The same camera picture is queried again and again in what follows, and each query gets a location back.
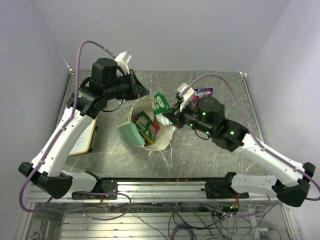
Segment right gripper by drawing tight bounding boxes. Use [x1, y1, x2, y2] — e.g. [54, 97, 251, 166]
[163, 97, 215, 136]

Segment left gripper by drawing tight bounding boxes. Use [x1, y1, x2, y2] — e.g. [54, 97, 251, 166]
[104, 68, 150, 101]

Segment green yellow candy packet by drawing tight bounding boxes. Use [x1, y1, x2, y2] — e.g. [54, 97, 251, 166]
[151, 92, 171, 115]

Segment purple candy packet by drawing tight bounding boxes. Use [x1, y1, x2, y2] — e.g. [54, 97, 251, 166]
[192, 87, 214, 109]

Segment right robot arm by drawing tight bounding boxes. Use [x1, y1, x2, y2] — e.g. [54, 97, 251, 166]
[163, 96, 316, 208]

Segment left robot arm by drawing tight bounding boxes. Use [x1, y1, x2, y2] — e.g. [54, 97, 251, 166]
[18, 58, 150, 199]

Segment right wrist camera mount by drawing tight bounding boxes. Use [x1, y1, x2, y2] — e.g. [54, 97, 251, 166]
[177, 82, 195, 112]

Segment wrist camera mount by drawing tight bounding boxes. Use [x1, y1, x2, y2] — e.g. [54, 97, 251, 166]
[114, 50, 132, 76]
[177, 82, 195, 112]

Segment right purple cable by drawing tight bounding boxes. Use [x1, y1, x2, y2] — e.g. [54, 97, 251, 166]
[182, 73, 320, 218]

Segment purple cable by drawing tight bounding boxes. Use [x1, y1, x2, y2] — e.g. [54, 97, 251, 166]
[19, 40, 132, 221]
[182, 73, 320, 218]

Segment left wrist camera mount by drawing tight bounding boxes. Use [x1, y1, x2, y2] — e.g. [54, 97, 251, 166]
[114, 50, 132, 76]

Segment aluminium frame rail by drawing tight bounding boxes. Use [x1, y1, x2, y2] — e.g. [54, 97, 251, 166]
[26, 181, 279, 204]

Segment small whiteboard yellow frame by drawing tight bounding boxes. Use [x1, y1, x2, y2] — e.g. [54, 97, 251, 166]
[68, 117, 98, 157]

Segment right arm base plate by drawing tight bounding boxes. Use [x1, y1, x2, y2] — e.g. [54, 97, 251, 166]
[200, 177, 249, 199]

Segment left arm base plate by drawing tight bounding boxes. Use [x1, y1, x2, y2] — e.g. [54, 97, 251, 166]
[71, 179, 118, 200]

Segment loose wires under table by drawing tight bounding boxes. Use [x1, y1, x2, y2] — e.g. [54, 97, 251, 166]
[82, 191, 276, 240]

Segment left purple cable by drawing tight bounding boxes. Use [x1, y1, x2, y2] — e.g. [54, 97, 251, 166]
[19, 40, 132, 221]

